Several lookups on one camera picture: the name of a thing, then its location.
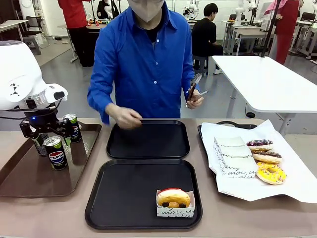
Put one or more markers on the brown plastic tray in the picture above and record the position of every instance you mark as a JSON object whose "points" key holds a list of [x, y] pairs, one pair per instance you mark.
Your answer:
{"points": [[37, 178]]}

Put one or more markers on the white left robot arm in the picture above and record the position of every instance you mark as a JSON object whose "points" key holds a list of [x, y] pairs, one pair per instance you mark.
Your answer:
{"points": [[17, 74]]}

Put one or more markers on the person's right hand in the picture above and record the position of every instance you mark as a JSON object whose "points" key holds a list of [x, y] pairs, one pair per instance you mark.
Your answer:
{"points": [[123, 116]]}

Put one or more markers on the grey background table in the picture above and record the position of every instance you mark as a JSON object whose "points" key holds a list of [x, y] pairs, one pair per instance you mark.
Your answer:
{"points": [[247, 33]]}

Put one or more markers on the chocolate glazed donut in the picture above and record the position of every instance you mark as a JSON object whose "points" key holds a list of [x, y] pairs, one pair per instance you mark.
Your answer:
{"points": [[266, 156]]}

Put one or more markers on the white printed paper box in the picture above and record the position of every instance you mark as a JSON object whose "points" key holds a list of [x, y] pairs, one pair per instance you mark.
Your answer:
{"points": [[237, 164]]}

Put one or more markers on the background person in black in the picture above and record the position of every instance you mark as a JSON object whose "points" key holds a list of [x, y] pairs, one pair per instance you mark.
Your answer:
{"points": [[102, 8]]}

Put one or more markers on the person's left hand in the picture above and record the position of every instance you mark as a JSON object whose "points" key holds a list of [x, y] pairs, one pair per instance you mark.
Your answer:
{"points": [[194, 100]]}

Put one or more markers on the person in red, pink hijab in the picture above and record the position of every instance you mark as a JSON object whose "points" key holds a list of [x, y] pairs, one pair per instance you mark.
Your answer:
{"points": [[287, 24]]}

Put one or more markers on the black metal pole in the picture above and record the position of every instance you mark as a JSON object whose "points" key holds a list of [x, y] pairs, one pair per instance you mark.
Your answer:
{"points": [[271, 29]]}

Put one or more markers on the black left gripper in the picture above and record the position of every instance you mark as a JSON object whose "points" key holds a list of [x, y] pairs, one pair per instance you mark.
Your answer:
{"points": [[42, 121]]}

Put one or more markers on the white folding table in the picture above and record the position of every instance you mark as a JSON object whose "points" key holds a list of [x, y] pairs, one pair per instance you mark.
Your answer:
{"points": [[272, 81]]}

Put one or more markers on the beige face mask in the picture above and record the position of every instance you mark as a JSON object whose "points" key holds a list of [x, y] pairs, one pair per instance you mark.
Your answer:
{"points": [[146, 12]]}

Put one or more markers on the black office chair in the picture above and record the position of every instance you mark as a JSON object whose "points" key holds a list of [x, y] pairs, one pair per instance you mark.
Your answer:
{"points": [[33, 23]]}

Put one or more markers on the standing person in red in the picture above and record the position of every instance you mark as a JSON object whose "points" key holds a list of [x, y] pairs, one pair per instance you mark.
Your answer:
{"points": [[74, 12]]}

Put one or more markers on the yellow glazed sprinkle donut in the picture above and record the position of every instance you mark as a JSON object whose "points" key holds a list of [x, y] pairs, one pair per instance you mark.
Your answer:
{"points": [[262, 173]]}

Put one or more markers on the black Pepsi can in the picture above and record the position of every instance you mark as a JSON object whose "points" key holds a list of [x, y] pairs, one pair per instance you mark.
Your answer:
{"points": [[57, 156], [42, 148], [75, 131]]}

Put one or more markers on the grey metal stool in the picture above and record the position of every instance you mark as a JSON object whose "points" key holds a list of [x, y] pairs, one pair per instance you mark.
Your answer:
{"points": [[200, 59]]}

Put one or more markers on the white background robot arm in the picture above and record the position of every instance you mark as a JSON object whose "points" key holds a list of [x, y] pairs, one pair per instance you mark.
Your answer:
{"points": [[239, 12], [192, 8]]}

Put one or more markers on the person's left forearm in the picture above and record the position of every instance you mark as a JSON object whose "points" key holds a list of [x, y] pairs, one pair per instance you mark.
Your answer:
{"points": [[189, 79]]}

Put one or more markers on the person in blue shirt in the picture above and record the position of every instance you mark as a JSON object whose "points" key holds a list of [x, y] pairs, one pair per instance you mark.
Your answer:
{"points": [[148, 74]]}

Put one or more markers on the light wooden desk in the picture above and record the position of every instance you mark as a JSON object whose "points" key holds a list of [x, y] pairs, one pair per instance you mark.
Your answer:
{"points": [[12, 24]]}

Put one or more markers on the grey background desk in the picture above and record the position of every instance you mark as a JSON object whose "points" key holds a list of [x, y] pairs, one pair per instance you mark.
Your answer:
{"points": [[309, 27]]}

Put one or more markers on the seated person in black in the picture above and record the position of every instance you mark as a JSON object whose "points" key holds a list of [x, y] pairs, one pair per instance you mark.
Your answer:
{"points": [[203, 37]]}

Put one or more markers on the white paper sheet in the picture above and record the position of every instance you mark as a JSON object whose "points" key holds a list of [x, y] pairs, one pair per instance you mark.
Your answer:
{"points": [[292, 158]]}

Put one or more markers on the person's right forearm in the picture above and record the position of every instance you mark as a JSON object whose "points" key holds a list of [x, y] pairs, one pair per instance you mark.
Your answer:
{"points": [[99, 104]]}

